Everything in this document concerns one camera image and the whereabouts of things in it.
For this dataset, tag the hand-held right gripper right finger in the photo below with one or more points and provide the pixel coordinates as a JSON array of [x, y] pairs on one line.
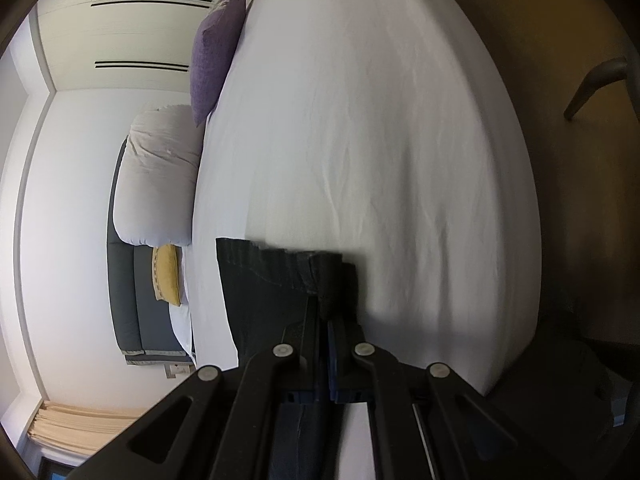
[[345, 360]]

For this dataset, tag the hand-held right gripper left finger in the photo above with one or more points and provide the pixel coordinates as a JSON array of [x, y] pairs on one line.
[[311, 340]]

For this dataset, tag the black pants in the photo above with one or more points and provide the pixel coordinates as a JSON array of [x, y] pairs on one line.
[[265, 300]]

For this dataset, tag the white pillow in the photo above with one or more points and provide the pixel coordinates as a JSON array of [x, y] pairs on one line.
[[181, 325]]

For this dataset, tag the yellow pillow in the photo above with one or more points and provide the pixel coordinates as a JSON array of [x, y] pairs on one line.
[[167, 275]]

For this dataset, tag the grey padded headboard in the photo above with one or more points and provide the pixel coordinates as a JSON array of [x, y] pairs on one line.
[[125, 300]]

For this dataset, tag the white bed mattress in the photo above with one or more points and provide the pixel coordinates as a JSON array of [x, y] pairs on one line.
[[350, 135]]

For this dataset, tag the white rolled duvet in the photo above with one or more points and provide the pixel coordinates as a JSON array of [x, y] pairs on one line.
[[155, 175]]

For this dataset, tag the cream curtain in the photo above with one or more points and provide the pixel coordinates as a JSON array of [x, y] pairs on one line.
[[75, 425]]

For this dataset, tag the window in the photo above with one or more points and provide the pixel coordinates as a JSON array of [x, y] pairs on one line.
[[57, 470]]

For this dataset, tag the purple pillow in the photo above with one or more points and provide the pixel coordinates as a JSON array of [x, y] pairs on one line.
[[215, 50]]

